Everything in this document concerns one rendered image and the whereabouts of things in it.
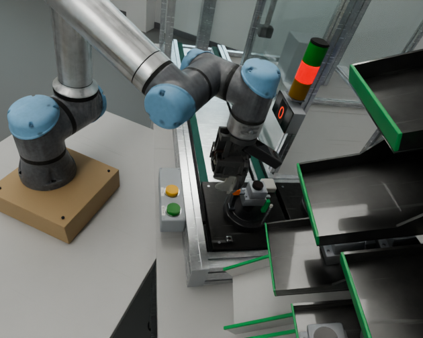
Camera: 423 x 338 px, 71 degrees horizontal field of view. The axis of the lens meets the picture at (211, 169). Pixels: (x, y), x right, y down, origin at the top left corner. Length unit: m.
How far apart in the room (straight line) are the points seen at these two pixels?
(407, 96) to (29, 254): 0.89
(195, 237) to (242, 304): 0.22
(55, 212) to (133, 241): 0.23
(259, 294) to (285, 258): 0.16
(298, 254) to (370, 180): 0.19
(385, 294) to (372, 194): 0.13
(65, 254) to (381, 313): 0.76
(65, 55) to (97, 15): 0.31
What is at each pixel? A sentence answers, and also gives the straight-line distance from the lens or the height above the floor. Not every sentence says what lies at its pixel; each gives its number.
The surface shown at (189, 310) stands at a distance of 0.84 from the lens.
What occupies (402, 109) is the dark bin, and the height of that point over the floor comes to 1.52.
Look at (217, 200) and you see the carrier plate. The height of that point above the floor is 0.97.
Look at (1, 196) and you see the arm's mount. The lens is 0.98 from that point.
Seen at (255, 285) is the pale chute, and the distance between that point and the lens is 0.71.
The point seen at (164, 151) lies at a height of 0.86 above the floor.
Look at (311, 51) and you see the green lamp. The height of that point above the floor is 1.39.
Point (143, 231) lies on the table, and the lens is 0.94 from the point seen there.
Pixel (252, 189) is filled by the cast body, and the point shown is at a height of 1.08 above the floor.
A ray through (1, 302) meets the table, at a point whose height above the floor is 0.86.
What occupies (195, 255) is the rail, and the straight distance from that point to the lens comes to 0.79.
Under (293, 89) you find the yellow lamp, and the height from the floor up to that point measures 1.28.
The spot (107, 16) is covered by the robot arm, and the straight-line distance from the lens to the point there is 0.55.
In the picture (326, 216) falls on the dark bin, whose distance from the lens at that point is 0.43.
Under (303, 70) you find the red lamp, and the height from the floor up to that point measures 1.34.
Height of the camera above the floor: 1.65
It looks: 44 degrees down
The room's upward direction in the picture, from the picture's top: 15 degrees clockwise
